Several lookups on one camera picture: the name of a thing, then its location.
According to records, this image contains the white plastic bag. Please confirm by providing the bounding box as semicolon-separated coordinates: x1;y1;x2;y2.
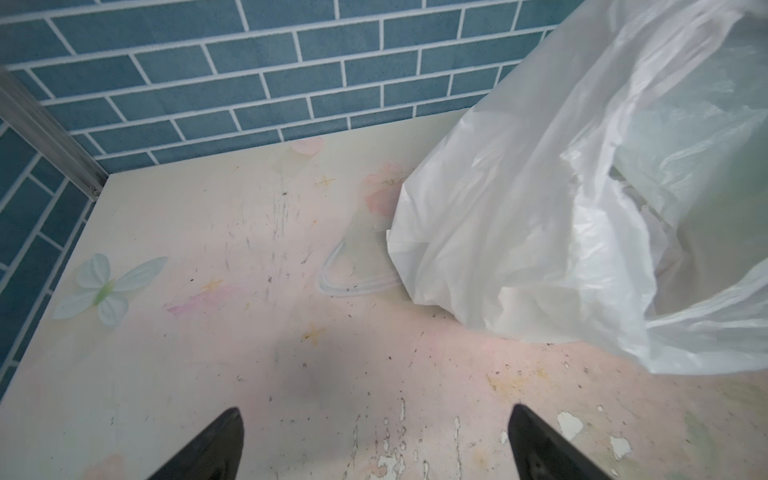
386;1;767;375

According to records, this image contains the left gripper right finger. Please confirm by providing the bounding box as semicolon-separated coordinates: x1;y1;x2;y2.
507;403;610;480

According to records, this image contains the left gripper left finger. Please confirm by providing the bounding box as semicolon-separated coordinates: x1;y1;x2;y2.
149;407;244;480

